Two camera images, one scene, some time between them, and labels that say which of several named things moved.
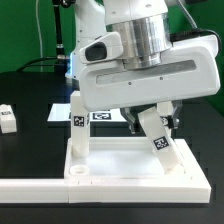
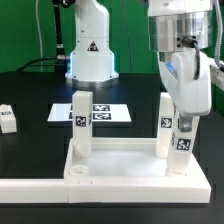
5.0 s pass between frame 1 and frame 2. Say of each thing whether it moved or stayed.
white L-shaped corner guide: stayed
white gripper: moved
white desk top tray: stayed
